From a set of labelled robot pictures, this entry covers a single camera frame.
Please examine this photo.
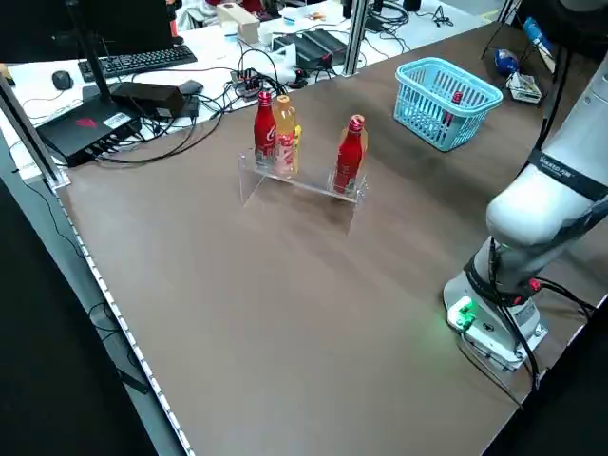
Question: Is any aluminium frame strut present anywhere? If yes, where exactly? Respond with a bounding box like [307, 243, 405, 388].
[0, 70, 71, 190]

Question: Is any black monitor stand pole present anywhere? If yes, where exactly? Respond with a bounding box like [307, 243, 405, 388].
[66, 0, 115, 104]

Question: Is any aluminium profile post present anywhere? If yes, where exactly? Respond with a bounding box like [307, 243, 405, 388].
[342, 0, 371, 77]

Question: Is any black keyboard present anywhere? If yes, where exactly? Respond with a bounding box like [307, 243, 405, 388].
[77, 45, 199, 82]

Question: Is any black wire rack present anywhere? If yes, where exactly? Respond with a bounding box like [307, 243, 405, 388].
[479, 0, 571, 105]

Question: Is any black power supply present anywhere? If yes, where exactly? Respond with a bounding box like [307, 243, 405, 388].
[273, 32, 317, 67]
[303, 28, 351, 61]

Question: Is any black base cable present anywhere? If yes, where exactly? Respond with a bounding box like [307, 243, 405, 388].
[458, 279, 598, 409]

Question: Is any black computer monitor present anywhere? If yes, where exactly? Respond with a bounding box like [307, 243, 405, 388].
[0, 0, 175, 63]

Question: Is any black flat network box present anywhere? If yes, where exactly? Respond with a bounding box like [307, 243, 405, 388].
[35, 85, 143, 168]

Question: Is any black power brick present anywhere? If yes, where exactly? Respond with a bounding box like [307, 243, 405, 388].
[109, 81, 186, 118]

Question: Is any beige cardboard box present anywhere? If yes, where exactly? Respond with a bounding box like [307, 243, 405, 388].
[216, 2, 261, 45]

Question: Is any usb hub with cables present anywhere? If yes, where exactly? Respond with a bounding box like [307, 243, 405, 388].
[230, 68, 267, 99]

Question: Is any clear acrylic bottle tray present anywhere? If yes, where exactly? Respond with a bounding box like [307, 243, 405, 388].
[236, 150, 370, 237]

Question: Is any blue long biscuit pack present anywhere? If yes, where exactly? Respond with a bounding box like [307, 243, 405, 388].
[522, 16, 555, 53]

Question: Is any light blue plastic basket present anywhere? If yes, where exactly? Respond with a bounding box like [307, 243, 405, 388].
[393, 56, 504, 153]

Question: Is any dark blue snack bag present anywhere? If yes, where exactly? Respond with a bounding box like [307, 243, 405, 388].
[493, 47, 522, 75]

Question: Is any red cola bottle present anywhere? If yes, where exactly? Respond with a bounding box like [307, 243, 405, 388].
[441, 89, 466, 137]
[332, 113, 370, 194]
[253, 90, 279, 167]

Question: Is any white yellow snack packet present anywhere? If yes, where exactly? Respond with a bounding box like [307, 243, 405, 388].
[505, 70, 542, 104]

